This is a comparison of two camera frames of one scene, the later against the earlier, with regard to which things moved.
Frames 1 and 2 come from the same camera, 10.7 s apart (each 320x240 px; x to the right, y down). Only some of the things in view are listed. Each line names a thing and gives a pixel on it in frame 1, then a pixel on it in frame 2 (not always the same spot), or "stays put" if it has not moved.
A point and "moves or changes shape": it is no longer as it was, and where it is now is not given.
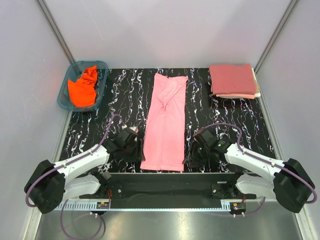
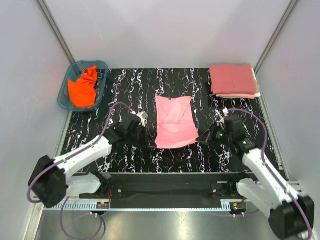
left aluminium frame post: (56, 31) stays put
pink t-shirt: (164, 138) moves or changes shape
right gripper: (191, 155) to (208, 136)
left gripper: (138, 155) to (147, 138)
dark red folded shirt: (232, 79) stays put
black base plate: (167, 190) stays put
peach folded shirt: (237, 96) stays put
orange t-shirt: (83, 91) stays put
